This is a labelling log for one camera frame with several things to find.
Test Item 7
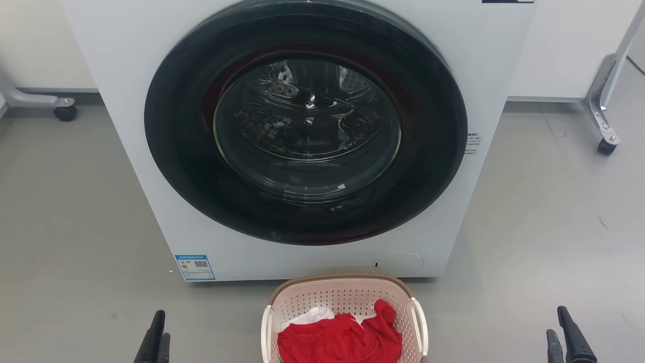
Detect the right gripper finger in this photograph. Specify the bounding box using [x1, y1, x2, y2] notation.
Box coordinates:
[547, 329, 565, 363]
[557, 306, 598, 363]

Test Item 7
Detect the pink perforated laundry basket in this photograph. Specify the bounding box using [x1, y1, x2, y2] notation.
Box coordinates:
[261, 274, 429, 363]

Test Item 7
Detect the blue energy label sticker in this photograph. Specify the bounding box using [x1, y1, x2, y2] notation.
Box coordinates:
[175, 254, 216, 281]

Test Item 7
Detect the white garment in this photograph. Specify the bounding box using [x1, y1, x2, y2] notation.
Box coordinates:
[282, 307, 368, 331]

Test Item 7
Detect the round white filter cover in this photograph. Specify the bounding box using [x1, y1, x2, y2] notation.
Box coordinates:
[372, 252, 424, 276]

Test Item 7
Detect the red garment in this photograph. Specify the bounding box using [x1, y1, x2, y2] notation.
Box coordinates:
[277, 299, 403, 363]

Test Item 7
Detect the white front-load washing machine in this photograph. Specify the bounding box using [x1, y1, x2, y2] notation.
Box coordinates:
[59, 0, 539, 283]

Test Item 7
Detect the black round washer door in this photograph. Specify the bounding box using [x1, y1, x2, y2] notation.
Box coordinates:
[144, 0, 468, 247]

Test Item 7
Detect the white partition panel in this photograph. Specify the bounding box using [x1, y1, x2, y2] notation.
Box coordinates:
[0, 0, 99, 94]
[508, 0, 643, 103]

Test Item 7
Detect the grey metal caster frame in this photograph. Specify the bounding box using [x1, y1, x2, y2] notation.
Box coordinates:
[582, 0, 645, 155]
[0, 76, 78, 122]

